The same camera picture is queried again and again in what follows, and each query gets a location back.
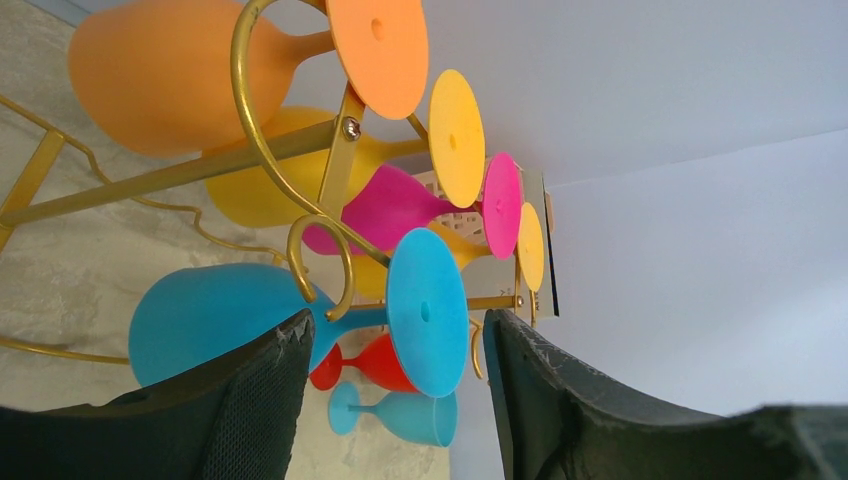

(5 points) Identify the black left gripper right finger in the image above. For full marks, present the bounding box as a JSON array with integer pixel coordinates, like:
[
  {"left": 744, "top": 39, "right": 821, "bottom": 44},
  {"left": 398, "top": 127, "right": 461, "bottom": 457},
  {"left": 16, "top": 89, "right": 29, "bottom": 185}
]
[{"left": 483, "top": 309, "right": 847, "bottom": 479}]

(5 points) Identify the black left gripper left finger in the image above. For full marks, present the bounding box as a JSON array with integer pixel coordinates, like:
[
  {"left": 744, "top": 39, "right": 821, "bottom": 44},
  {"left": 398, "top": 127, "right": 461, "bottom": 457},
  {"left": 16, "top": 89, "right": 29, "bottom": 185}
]
[{"left": 1, "top": 310, "right": 316, "bottom": 479}]

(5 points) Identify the light blue wine glass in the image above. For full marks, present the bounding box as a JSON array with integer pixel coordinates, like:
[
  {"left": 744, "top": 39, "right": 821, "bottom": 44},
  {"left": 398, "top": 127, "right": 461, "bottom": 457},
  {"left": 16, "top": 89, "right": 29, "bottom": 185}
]
[{"left": 328, "top": 382, "right": 459, "bottom": 448}]

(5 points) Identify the red wine glass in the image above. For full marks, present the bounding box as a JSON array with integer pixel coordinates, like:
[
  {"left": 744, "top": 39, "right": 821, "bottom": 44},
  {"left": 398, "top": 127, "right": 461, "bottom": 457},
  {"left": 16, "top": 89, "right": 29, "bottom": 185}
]
[{"left": 309, "top": 333, "right": 419, "bottom": 393}]

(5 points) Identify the magenta wine glass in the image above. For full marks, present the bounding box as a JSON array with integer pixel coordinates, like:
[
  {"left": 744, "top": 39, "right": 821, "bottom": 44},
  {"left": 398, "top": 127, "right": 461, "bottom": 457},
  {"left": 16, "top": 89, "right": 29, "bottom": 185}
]
[{"left": 341, "top": 153, "right": 524, "bottom": 259}]

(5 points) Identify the yellow wine glass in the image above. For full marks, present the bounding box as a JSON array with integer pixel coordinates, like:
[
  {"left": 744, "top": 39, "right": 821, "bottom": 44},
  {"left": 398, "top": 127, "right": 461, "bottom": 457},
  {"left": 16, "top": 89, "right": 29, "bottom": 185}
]
[
  {"left": 205, "top": 69, "right": 486, "bottom": 228},
  {"left": 353, "top": 202, "right": 546, "bottom": 300}
]

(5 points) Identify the yellow wine glass back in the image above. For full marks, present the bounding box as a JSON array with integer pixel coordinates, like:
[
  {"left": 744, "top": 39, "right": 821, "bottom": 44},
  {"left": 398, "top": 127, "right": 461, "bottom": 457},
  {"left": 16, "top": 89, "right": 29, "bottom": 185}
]
[{"left": 205, "top": 69, "right": 486, "bottom": 228}]

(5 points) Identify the orange wine glass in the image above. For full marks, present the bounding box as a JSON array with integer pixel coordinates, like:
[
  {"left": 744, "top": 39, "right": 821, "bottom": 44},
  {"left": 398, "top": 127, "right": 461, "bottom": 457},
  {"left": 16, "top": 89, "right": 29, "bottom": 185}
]
[{"left": 67, "top": 1, "right": 429, "bottom": 157}]

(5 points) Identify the dark folder in organizer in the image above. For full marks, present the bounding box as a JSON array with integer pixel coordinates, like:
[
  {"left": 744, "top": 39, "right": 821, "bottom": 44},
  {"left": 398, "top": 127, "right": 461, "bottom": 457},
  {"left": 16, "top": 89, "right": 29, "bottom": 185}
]
[{"left": 544, "top": 189, "right": 560, "bottom": 317}]

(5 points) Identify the peach plastic file organizer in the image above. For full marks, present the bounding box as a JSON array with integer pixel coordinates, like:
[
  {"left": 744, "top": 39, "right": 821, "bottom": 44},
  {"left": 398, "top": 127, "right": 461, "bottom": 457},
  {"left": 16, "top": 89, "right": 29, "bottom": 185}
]
[{"left": 433, "top": 169, "right": 557, "bottom": 321}]

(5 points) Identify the gold wire wine glass rack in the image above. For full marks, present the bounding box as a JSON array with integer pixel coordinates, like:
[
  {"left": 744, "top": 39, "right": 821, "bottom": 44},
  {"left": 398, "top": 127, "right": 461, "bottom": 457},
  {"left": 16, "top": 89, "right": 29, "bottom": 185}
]
[{"left": 0, "top": 0, "right": 541, "bottom": 382}]

